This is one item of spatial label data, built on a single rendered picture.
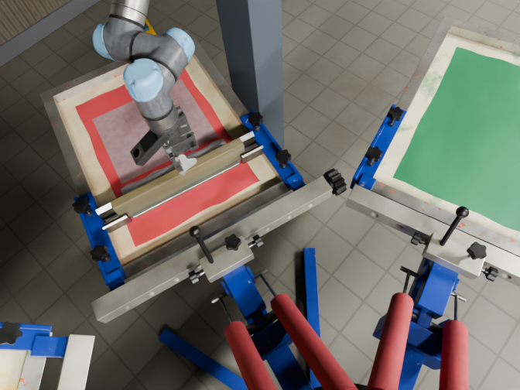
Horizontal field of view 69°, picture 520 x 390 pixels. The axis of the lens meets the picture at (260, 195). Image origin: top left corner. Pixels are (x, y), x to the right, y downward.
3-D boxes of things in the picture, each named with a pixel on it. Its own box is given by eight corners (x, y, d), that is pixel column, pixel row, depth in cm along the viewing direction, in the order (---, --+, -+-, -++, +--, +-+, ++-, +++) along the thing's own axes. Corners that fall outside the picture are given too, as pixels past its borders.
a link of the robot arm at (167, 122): (147, 126, 82) (134, 101, 86) (154, 138, 87) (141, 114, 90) (179, 111, 84) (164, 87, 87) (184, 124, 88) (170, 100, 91)
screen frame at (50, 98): (45, 100, 138) (39, 94, 134) (190, 37, 148) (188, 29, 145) (118, 289, 104) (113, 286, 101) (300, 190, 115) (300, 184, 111)
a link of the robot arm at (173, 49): (148, 18, 84) (123, 53, 80) (193, 28, 82) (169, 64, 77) (159, 46, 91) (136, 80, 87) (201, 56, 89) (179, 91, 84)
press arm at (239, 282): (214, 262, 102) (211, 257, 98) (234, 251, 103) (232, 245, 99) (246, 320, 95) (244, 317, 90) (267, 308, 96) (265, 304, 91)
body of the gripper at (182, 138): (200, 149, 99) (189, 121, 88) (169, 165, 97) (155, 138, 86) (187, 129, 102) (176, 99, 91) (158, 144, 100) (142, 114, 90)
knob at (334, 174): (314, 185, 112) (316, 172, 105) (330, 176, 113) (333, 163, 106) (328, 204, 109) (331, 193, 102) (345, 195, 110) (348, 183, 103)
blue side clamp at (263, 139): (241, 128, 128) (239, 115, 122) (254, 122, 129) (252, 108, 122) (289, 196, 115) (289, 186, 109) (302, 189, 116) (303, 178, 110)
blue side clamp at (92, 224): (83, 207, 118) (73, 197, 112) (99, 200, 119) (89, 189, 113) (116, 291, 105) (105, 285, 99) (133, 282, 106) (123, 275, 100)
